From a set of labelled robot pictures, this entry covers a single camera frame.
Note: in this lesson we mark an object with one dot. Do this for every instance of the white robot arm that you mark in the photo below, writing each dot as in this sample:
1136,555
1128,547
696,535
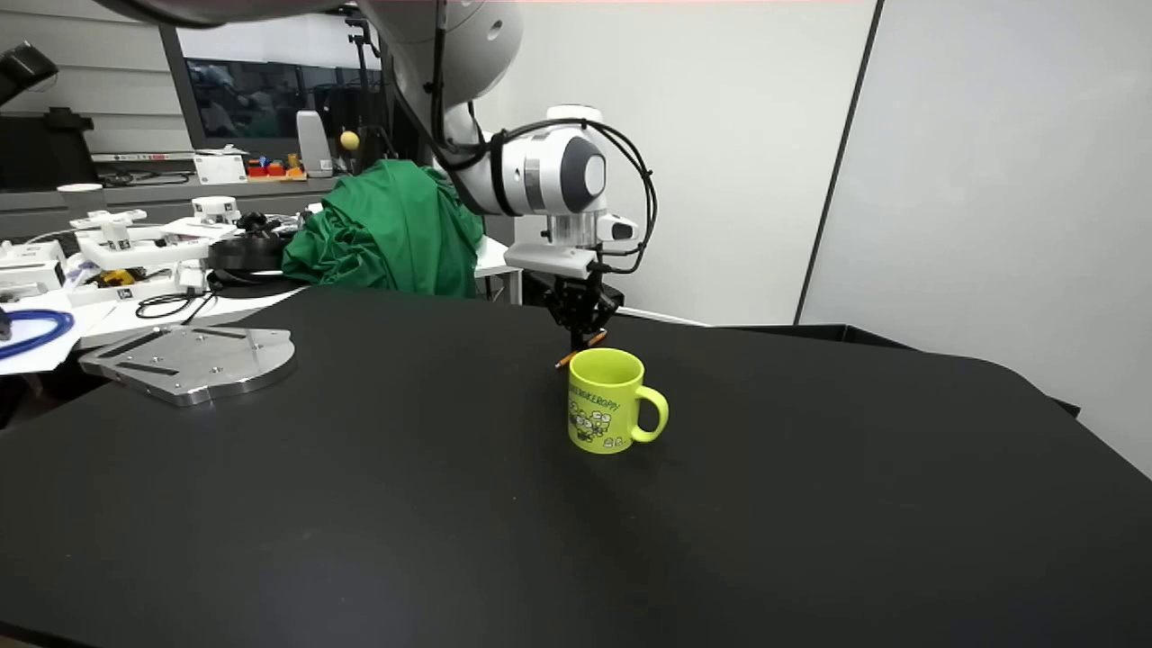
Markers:
445,56

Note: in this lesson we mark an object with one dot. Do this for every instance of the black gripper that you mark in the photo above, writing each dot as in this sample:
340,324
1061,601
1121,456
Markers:
583,308

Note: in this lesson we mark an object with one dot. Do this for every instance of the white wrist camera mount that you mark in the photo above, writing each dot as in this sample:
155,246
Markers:
574,246

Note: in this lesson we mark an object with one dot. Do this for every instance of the white cluttered side table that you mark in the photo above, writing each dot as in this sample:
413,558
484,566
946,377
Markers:
131,272

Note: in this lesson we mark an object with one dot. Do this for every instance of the yellow green mug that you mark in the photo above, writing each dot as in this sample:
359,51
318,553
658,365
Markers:
611,401

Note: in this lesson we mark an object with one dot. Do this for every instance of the grey metal base plate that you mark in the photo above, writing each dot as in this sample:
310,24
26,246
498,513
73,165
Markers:
197,365

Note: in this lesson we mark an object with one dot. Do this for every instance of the green cloth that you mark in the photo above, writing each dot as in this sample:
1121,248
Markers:
394,229

